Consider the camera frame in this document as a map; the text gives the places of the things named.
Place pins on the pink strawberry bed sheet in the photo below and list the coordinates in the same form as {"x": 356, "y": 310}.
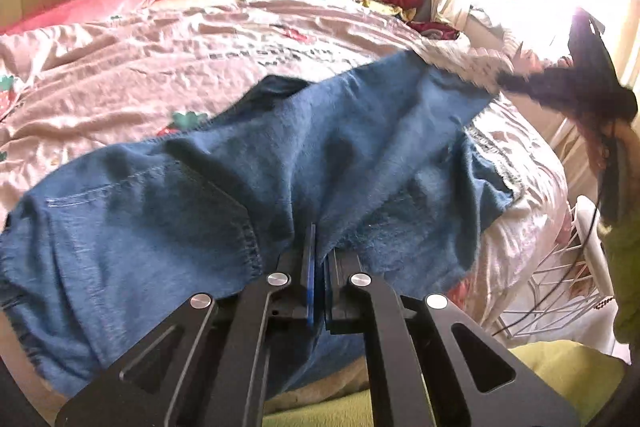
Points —
{"x": 66, "y": 90}

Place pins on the blue denim pants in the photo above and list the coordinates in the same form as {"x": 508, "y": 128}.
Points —
{"x": 376, "y": 160}

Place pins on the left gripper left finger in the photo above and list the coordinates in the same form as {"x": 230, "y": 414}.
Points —
{"x": 207, "y": 363}

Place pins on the white wire basket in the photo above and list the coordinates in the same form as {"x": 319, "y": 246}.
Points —
{"x": 570, "y": 281}

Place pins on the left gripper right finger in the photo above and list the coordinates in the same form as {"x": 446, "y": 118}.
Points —
{"x": 428, "y": 363}

